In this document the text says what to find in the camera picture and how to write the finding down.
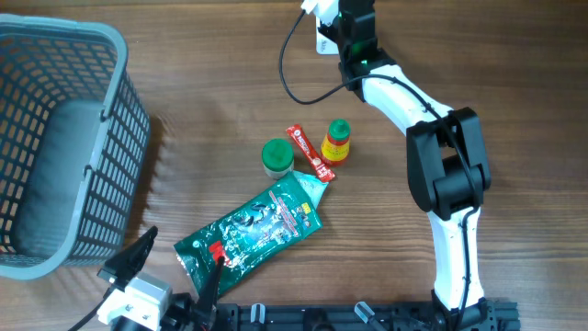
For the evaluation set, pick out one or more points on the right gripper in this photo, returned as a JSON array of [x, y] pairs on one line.
[[327, 29]]

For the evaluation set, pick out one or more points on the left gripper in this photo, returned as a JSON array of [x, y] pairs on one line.
[[180, 319]]

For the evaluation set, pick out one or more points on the green snack bag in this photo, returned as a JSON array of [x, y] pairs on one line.
[[278, 217]]

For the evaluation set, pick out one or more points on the red coffee stick sachet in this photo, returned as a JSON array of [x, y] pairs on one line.
[[322, 170]]

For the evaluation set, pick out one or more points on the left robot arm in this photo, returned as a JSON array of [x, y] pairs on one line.
[[136, 300]]

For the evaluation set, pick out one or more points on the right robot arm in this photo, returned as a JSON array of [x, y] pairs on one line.
[[447, 164]]

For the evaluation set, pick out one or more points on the white barcode scanner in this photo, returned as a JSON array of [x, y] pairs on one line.
[[324, 46]]

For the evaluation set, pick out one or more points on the red sauce bottle green cap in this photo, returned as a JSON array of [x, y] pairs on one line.
[[336, 143]]

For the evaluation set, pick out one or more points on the green lid jar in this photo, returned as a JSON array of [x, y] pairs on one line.
[[277, 158]]

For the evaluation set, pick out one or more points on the light blue wipes pack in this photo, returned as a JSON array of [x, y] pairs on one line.
[[312, 186]]

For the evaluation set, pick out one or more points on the grey plastic basket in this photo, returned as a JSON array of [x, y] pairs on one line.
[[74, 135]]

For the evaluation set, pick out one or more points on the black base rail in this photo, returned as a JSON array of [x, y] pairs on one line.
[[489, 315]]

